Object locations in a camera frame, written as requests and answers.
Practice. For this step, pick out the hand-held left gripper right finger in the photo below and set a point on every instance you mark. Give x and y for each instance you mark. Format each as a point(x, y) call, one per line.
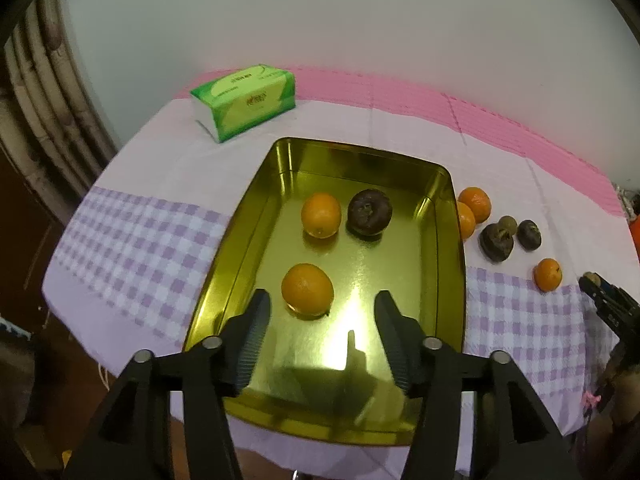
point(396, 342)

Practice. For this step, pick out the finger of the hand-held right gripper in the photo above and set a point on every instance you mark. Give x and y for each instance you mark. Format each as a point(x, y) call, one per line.
point(612, 316)
point(607, 291)

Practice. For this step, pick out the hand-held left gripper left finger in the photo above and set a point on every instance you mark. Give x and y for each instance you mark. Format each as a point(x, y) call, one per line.
point(252, 341)

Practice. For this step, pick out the gold metal tray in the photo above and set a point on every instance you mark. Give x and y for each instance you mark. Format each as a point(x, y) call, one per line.
point(360, 280)

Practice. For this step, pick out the small brown round fruit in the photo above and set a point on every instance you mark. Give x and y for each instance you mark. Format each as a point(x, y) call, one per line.
point(509, 223)

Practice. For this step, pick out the dark purple round fruit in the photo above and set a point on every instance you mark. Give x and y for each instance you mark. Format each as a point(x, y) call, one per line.
point(370, 212)
point(496, 244)
point(529, 234)

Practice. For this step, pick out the orange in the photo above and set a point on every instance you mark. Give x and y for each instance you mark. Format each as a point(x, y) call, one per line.
point(547, 274)
point(321, 215)
point(476, 202)
point(465, 222)
point(307, 290)

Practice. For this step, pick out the orange plastic bag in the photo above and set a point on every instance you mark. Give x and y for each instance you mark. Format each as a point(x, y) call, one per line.
point(634, 232)

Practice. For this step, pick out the pink and purple checkered tablecloth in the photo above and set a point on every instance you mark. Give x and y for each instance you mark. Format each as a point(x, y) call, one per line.
point(150, 240)

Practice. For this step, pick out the green tissue pack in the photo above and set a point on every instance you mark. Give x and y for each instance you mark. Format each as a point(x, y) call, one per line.
point(245, 102)

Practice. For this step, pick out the beige curtain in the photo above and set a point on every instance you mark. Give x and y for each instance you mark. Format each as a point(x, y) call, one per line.
point(40, 110)

